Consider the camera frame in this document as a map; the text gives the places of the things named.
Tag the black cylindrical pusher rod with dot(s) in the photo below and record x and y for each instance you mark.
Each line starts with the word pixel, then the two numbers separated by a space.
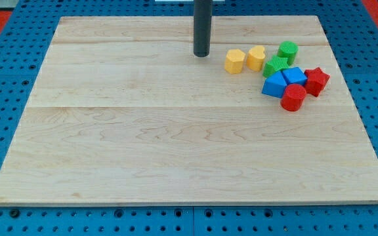
pixel 202 27

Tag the blue triangle block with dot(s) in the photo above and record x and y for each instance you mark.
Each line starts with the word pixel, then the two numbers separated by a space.
pixel 275 85

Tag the red star block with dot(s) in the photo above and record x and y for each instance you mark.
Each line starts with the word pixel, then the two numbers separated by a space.
pixel 316 81

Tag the light wooden board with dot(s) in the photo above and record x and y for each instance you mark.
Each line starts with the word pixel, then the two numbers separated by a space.
pixel 123 114

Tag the red cylinder block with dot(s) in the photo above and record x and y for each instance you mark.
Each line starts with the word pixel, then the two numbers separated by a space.
pixel 293 97

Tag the yellow hexagon block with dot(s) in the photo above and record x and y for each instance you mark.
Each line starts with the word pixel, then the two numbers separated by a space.
pixel 234 61

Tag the blue cube block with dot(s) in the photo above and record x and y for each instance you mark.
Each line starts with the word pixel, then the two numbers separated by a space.
pixel 294 76

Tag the green cylinder block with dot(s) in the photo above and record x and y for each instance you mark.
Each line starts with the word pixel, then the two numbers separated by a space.
pixel 289 50

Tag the yellow heart block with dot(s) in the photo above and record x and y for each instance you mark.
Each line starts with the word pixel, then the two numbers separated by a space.
pixel 255 58

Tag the green star block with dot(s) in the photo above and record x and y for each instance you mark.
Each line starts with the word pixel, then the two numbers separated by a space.
pixel 274 65

